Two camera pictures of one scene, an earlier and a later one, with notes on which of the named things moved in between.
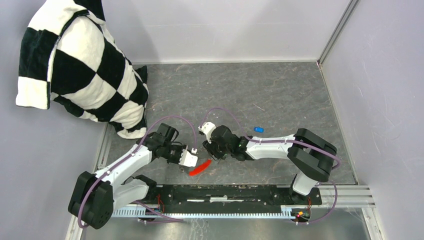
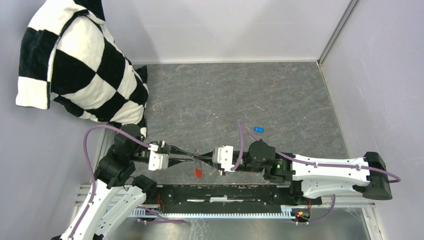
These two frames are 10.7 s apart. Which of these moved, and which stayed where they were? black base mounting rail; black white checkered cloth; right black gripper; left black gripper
Moved: right black gripper
Stayed: black base mounting rail; black white checkered cloth; left black gripper
